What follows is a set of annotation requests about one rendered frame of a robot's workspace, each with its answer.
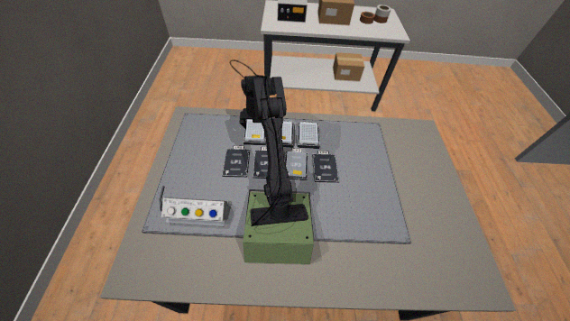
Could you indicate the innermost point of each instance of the white button panel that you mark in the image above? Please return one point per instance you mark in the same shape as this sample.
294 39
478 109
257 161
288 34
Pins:
193 208

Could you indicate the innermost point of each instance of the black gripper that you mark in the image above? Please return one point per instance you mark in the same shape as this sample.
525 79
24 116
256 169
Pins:
250 115

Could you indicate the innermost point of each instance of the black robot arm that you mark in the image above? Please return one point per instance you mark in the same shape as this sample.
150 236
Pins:
254 89

